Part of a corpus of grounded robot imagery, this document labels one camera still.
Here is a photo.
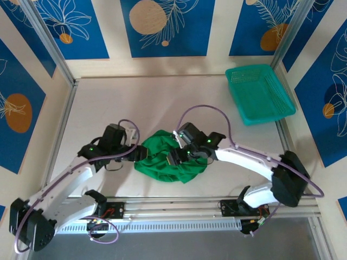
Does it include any aluminium side rail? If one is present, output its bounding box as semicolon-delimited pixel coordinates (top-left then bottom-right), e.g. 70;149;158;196
40;78;79;201
276;119;309;196

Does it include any blue floral wall panel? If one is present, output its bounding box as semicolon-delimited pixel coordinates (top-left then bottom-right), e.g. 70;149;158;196
0;37;47;175
34;0;110;61
229;0;302;57
281;0;335;73
120;0;216;59
294;17;347;168
0;0;57;79

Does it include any teal plastic mesh basket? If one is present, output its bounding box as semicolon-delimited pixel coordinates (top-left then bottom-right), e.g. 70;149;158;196
225;64;297;126

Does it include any aluminium corner post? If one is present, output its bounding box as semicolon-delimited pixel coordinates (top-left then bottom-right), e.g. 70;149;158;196
20;0;78;86
271;0;317;68

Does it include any green t-shirt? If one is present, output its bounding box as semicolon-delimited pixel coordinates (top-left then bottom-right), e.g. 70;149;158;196
134;129;208;185

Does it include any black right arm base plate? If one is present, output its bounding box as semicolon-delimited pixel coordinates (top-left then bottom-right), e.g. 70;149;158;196
220;199;271;218

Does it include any long aluminium frame rail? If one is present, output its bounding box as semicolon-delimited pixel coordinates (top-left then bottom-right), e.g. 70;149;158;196
23;196;322;222

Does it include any black cable connector block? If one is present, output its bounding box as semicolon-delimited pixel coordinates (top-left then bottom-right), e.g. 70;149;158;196
86;218;110;239
240;216;269;237

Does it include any white slotted cable duct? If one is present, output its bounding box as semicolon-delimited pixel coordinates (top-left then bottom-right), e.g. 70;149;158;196
58;219;242;233

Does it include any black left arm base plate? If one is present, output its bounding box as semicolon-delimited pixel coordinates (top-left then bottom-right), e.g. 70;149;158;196
100;201;125;219

